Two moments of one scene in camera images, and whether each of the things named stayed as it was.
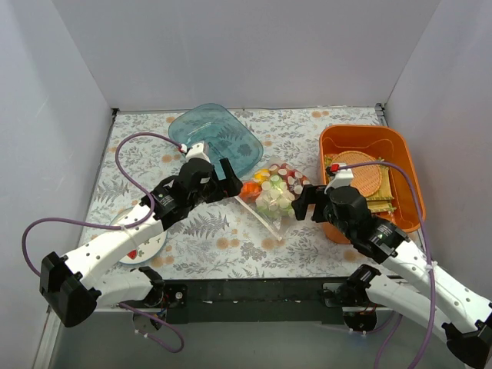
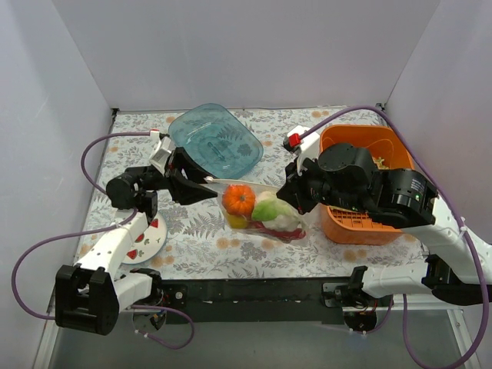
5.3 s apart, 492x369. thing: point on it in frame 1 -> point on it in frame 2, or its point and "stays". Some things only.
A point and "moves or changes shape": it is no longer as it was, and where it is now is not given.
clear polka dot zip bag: [268, 193] moves or changes shape
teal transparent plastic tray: [224, 137] stays
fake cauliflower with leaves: [274, 199] moves or changes shape
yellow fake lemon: [261, 175] -> [237, 221]
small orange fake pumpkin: [250, 191] moves or changes shape
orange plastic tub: [390, 144] stays
